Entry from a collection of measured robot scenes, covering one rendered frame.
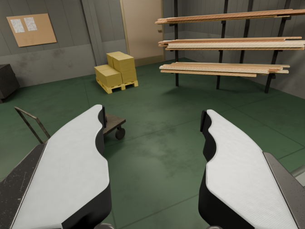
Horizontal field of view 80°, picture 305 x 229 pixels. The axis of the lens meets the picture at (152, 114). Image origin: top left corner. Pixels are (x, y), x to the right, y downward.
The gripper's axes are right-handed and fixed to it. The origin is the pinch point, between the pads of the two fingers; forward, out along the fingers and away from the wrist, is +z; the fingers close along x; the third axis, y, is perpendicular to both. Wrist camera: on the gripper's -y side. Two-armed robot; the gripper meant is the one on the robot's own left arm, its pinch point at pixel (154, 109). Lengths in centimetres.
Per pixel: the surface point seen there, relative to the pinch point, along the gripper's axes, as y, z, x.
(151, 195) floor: 158, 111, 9
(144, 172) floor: 159, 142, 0
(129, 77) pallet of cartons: 141, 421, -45
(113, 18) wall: 23, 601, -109
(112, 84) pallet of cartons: 152, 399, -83
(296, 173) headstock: 28, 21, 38
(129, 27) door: 44, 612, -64
